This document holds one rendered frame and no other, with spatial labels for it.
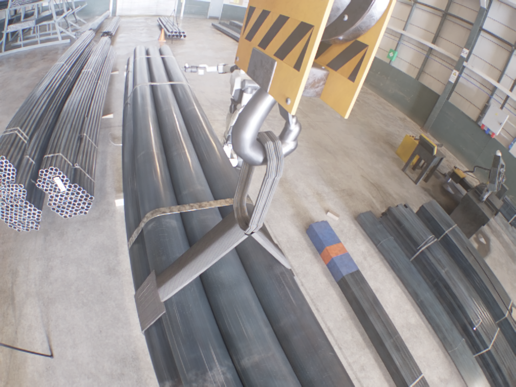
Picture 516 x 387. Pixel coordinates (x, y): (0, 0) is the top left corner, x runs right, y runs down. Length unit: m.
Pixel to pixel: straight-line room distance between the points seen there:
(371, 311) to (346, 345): 0.42
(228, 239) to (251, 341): 0.31
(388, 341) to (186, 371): 2.22
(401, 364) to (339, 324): 0.78
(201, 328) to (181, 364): 0.12
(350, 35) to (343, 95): 0.09
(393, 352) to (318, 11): 2.66
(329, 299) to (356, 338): 0.50
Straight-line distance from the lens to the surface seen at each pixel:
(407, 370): 2.79
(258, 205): 0.51
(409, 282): 3.35
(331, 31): 0.39
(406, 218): 3.61
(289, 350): 0.82
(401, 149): 6.41
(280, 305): 0.83
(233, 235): 0.62
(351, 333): 2.69
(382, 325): 2.73
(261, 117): 0.42
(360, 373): 2.64
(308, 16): 0.32
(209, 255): 0.66
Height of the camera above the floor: 2.17
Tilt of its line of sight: 41 degrees down
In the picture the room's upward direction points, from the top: 18 degrees clockwise
